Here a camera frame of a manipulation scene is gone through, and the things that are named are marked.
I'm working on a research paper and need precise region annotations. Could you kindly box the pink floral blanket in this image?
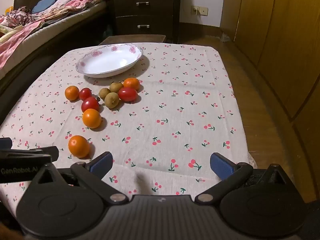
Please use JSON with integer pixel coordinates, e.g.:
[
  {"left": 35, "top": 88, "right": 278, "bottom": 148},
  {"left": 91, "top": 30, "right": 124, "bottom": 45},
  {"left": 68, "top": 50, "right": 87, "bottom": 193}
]
[{"left": 0, "top": 20, "right": 48, "bottom": 69}]

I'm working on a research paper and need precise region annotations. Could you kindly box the dark wooden bed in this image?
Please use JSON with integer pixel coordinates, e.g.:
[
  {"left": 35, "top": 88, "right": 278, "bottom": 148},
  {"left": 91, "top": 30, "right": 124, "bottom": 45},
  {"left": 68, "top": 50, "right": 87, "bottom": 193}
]
[{"left": 0, "top": 0, "right": 115, "bottom": 105}]

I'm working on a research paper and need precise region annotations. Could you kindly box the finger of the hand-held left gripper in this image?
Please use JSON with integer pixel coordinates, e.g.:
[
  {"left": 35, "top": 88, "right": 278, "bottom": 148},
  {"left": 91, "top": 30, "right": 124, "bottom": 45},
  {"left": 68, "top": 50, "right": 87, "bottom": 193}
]
[
  {"left": 30, "top": 146, "right": 59, "bottom": 161},
  {"left": 0, "top": 137, "right": 13, "bottom": 151}
]

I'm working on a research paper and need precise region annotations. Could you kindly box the worn wooden stool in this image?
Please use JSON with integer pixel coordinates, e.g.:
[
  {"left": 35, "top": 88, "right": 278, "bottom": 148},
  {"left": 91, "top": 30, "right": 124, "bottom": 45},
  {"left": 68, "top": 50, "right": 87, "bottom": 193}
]
[{"left": 99, "top": 34, "right": 167, "bottom": 46}]

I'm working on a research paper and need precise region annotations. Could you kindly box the beige wall outlet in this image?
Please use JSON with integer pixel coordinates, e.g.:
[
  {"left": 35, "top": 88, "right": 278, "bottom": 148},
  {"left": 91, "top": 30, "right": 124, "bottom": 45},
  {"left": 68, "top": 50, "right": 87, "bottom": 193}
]
[{"left": 191, "top": 5, "right": 209, "bottom": 16}]

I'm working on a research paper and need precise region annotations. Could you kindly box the small brown-green kiwi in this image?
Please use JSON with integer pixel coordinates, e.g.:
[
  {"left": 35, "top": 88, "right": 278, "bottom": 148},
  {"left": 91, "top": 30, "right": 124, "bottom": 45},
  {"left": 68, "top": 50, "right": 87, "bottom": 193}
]
[
  {"left": 109, "top": 82, "right": 124, "bottom": 93},
  {"left": 104, "top": 92, "right": 120, "bottom": 109},
  {"left": 98, "top": 88, "right": 111, "bottom": 100}
]

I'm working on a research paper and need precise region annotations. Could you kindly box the white floral rim plate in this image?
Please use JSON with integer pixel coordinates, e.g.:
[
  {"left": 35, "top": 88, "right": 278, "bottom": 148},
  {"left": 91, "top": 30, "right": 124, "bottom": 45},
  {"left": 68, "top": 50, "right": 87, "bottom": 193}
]
[{"left": 75, "top": 44, "right": 144, "bottom": 78}]

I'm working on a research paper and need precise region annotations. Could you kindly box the small orange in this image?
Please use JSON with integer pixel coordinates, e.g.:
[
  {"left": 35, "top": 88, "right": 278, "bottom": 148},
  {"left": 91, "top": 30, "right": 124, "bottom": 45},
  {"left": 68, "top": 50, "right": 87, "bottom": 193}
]
[
  {"left": 65, "top": 85, "right": 80, "bottom": 101},
  {"left": 68, "top": 135, "right": 90, "bottom": 158},
  {"left": 123, "top": 78, "right": 140, "bottom": 92},
  {"left": 82, "top": 109, "right": 102, "bottom": 129}
]

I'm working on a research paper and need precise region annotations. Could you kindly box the crumpled dark floral cloth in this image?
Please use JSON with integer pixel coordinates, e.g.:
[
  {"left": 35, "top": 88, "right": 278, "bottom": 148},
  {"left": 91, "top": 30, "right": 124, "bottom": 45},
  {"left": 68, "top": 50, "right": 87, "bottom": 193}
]
[{"left": 0, "top": 7, "right": 33, "bottom": 28}]

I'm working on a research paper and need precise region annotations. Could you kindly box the yellow green quilt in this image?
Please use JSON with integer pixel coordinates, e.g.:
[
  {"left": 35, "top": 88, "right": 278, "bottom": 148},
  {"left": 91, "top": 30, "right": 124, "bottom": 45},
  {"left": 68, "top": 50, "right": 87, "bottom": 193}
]
[{"left": 0, "top": 25, "right": 24, "bottom": 44}]

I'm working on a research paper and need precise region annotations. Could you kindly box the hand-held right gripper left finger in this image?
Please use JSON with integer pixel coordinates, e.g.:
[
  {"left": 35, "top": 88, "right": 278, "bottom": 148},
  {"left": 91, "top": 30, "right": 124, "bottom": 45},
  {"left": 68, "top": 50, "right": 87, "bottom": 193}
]
[{"left": 31, "top": 151, "right": 129, "bottom": 204}]

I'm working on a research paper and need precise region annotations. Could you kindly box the dark wooden nightstand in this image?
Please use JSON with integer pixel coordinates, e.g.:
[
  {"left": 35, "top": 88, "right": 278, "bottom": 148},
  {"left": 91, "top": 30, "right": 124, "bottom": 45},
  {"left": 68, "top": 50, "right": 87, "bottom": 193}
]
[{"left": 107, "top": 0, "right": 182, "bottom": 44}]

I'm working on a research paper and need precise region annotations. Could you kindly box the nightstand drawer with metal handle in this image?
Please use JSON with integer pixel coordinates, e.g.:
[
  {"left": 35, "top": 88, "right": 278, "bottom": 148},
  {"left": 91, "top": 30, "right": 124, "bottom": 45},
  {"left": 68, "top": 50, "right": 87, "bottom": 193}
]
[
  {"left": 116, "top": 16, "right": 179, "bottom": 36},
  {"left": 115, "top": 0, "right": 180, "bottom": 16}
]

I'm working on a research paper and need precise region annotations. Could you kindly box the red cherry tomato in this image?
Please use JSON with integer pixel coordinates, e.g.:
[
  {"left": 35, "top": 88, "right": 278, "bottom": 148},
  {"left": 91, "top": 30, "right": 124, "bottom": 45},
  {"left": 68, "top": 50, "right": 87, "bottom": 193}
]
[
  {"left": 81, "top": 97, "right": 100, "bottom": 113},
  {"left": 79, "top": 88, "right": 93, "bottom": 101},
  {"left": 118, "top": 87, "right": 138, "bottom": 102}
]

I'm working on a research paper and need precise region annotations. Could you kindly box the light floral bed sheet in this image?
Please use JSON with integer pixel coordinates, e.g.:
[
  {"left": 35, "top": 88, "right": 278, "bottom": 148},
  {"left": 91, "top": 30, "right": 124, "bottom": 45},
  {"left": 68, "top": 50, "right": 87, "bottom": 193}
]
[{"left": 37, "top": 0, "right": 105, "bottom": 20}]

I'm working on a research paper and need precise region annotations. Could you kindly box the cherry print tablecloth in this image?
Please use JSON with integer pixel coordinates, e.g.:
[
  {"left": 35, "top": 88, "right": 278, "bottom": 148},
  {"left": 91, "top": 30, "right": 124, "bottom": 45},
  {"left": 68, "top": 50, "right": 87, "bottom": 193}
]
[{"left": 0, "top": 42, "right": 258, "bottom": 205}]

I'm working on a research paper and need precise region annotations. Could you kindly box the wooden wardrobe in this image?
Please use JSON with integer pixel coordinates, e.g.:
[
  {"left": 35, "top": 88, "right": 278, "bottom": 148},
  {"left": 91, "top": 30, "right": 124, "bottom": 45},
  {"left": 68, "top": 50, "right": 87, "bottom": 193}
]
[{"left": 220, "top": 0, "right": 320, "bottom": 205}]

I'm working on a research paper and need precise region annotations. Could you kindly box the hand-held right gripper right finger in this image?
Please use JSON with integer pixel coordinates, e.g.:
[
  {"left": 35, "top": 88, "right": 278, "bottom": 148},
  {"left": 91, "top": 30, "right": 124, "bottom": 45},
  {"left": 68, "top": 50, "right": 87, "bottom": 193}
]
[{"left": 196, "top": 152, "right": 293, "bottom": 203}]

